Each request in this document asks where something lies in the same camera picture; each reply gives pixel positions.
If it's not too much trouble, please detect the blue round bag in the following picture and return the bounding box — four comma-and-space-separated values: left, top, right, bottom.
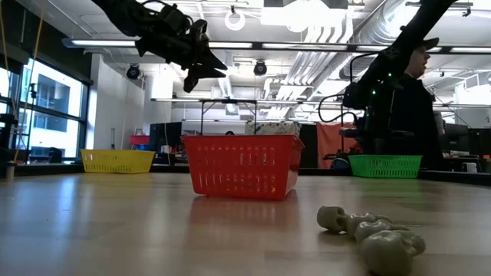
331, 157, 351, 171

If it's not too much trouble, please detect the green plastic basket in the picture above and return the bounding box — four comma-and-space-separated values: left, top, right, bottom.
348, 154, 423, 179

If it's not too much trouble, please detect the yellow plastic basket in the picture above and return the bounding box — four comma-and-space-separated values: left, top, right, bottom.
80, 149, 157, 174

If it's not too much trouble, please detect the black aluminium table frame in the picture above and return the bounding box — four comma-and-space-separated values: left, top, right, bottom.
0, 163, 491, 188

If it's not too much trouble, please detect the orange fabric partition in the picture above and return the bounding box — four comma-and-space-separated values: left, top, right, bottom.
316, 122, 364, 169

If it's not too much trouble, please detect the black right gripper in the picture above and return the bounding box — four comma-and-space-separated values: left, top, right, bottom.
339, 79, 393, 156

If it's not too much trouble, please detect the black overhead mount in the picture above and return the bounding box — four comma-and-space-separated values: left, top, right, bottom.
262, 0, 348, 9

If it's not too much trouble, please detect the white ring lamp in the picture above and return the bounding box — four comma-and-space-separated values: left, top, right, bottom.
223, 9, 247, 32

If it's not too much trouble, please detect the black metal station frame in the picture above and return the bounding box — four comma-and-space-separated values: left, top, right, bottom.
150, 97, 491, 154

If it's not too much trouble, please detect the red plastic basket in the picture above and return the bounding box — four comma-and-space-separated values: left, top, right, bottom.
181, 133, 305, 201

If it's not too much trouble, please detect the black equipment rack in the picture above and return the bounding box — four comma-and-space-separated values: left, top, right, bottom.
0, 113, 21, 164

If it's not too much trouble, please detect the person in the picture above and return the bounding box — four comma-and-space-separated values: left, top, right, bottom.
389, 37, 448, 172

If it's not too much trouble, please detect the black tripod stand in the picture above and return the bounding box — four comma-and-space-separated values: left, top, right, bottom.
25, 82, 38, 153

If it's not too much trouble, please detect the black cabinet panel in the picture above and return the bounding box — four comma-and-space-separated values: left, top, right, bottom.
299, 123, 318, 169

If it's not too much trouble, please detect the yellow extension cable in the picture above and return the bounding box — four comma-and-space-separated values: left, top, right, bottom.
0, 0, 44, 162

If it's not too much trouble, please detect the large window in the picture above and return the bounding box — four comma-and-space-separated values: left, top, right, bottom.
0, 57, 91, 164

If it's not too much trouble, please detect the silver ventilation duct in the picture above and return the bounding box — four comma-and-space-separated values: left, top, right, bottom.
339, 0, 427, 81

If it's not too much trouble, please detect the patterned box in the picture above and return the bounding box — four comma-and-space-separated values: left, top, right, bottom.
244, 121, 302, 136

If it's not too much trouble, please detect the long LED light bar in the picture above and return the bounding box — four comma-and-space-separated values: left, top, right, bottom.
61, 37, 491, 55

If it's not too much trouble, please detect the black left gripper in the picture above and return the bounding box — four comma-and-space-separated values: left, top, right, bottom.
135, 3, 229, 94

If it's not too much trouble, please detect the black computer monitor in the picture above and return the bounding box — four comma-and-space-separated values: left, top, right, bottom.
467, 128, 491, 156
444, 122, 471, 153
148, 121, 183, 153

